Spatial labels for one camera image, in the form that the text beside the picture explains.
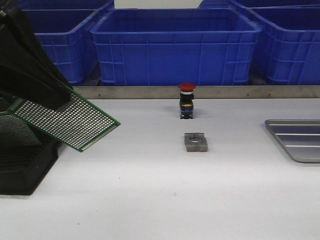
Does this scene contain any silver metal tray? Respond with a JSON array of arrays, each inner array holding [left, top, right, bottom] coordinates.
[[264, 119, 320, 164]]

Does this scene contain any blue crate back right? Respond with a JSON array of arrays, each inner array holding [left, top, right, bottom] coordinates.
[[198, 0, 320, 9]]

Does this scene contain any green perforated board middle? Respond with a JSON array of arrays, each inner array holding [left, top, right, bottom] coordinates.
[[0, 111, 40, 148]]

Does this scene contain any grey metal clamp block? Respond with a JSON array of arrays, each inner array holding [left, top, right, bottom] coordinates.
[[184, 132, 208, 152]]

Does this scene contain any steel table edge rail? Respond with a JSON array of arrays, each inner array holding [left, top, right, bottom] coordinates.
[[74, 85, 320, 100]]

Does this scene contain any blue plastic crate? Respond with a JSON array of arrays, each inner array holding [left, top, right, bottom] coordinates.
[[90, 8, 260, 87], [247, 7, 320, 86], [24, 9, 99, 86]]

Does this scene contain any blue crate back left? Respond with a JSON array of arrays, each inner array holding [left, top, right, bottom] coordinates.
[[14, 0, 115, 10]]

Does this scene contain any green perforated board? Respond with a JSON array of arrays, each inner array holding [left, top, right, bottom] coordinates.
[[8, 85, 121, 152], [0, 111, 40, 148]]

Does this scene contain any blue plastic crate centre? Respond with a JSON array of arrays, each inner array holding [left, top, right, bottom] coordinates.
[[90, 8, 260, 87]]

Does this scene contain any blue plastic crate left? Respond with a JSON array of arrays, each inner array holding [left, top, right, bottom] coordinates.
[[24, 9, 99, 86]]

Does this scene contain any green perforated board front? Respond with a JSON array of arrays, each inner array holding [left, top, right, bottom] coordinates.
[[8, 85, 121, 152]]

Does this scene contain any red emergency stop button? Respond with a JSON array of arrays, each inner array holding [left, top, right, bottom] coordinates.
[[178, 83, 196, 119]]

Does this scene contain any blue plastic crate right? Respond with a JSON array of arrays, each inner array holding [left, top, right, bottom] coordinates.
[[247, 7, 320, 86]]

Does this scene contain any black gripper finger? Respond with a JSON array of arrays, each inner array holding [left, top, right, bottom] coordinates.
[[0, 7, 71, 110]]

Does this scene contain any black slotted board rack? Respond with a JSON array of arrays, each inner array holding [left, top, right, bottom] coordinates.
[[0, 94, 61, 196]]

